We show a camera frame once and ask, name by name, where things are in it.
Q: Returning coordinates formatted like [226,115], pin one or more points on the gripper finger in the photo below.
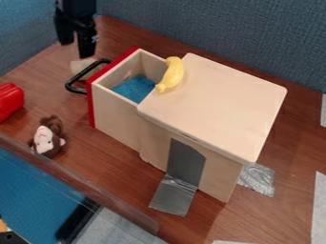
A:
[86,39]
[64,30]

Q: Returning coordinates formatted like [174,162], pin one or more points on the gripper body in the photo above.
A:
[76,7]

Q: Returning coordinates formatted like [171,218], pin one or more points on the white toy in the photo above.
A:
[80,67]

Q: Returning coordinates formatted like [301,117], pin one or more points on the blue cloth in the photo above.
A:
[135,87]

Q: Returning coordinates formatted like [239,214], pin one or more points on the drawer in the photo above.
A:
[116,108]

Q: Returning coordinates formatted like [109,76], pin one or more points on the red toy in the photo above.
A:
[8,101]

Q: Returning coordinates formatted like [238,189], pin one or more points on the yellow toy banana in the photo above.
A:
[173,74]

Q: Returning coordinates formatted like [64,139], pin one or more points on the brown plush monkey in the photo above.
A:
[46,139]

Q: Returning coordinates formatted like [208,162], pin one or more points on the cabinet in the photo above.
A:
[216,105]

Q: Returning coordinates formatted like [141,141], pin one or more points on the grey tape strip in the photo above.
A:
[257,179]
[178,187]

